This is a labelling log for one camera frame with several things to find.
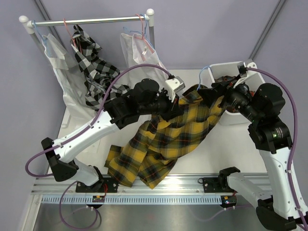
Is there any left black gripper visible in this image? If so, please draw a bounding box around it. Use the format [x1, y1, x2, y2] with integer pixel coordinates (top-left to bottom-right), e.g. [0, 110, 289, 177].
[139, 88, 184, 122]

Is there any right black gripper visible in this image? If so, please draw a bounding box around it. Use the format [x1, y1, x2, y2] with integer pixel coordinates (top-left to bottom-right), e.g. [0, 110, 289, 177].
[197, 74, 262, 123]

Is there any blue hanger of yellow shirt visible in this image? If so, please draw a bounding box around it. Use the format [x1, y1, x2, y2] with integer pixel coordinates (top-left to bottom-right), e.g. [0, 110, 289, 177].
[197, 66, 213, 90]

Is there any yellow black plaid shirt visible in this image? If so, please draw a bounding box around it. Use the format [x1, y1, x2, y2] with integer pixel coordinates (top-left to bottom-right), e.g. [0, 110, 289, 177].
[104, 86, 226, 189]

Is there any light blue wire hanger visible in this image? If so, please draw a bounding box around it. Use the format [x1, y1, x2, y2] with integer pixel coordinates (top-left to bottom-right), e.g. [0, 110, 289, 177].
[123, 13, 164, 68]

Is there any red brown plaid shirt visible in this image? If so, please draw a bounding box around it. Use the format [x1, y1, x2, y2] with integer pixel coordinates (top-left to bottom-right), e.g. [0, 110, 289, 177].
[214, 76, 255, 113]

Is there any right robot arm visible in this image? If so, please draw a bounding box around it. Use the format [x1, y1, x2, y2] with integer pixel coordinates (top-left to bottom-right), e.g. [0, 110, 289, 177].
[198, 77, 308, 231]

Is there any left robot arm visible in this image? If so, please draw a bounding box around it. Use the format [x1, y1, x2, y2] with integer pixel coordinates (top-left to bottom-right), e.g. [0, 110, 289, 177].
[41, 77, 185, 192]

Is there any white shirt on pink hanger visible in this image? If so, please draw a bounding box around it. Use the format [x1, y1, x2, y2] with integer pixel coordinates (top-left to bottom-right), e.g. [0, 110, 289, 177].
[117, 33, 168, 89]

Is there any pink hanger of white shirt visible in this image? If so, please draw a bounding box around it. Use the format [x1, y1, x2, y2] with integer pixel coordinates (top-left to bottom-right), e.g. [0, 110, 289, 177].
[135, 14, 154, 59]

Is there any black white checkered shirt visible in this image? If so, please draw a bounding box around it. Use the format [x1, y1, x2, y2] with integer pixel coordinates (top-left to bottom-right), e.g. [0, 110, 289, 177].
[72, 25, 120, 111]

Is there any white shirt on blue hanger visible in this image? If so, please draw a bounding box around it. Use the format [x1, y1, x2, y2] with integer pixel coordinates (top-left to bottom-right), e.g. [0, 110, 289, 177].
[42, 34, 95, 121]

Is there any pink hanger of checkered shirt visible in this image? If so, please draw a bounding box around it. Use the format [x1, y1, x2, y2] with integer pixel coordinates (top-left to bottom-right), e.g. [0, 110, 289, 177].
[63, 18, 82, 53]

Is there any blue hanger far left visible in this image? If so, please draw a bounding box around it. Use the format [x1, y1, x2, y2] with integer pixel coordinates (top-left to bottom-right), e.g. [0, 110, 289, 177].
[32, 19, 52, 57]

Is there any white plastic basket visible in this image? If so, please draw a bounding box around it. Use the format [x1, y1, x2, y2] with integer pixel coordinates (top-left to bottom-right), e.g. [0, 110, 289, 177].
[209, 62, 265, 126]

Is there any metal clothes rack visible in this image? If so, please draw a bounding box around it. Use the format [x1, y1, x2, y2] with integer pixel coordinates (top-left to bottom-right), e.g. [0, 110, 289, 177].
[19, 9, 155, 52]

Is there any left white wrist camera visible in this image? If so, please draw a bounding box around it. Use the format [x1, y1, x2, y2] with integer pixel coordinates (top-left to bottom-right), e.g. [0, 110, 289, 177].
[164, 75, 185, 102]

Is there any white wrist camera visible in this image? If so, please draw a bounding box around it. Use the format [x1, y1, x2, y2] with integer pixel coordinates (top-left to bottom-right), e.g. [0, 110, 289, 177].
[164, 75, 185, 102]
[233, 59, 256, 89]

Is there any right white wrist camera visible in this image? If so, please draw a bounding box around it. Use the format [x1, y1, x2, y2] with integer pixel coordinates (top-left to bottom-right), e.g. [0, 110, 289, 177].
[233, 59, 256, 89]

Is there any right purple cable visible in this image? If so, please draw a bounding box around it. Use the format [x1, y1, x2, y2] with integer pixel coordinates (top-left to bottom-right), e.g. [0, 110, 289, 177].
[245, 67, 308, 229]

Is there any aluminium mounting rail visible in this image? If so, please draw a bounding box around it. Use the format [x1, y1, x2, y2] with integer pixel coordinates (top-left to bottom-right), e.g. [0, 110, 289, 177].
[31, 174, 215, 195]

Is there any white slotted cable duct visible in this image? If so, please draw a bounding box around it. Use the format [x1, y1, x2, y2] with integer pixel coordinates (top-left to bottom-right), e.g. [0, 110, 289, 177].
[41, 195, 222, 205]

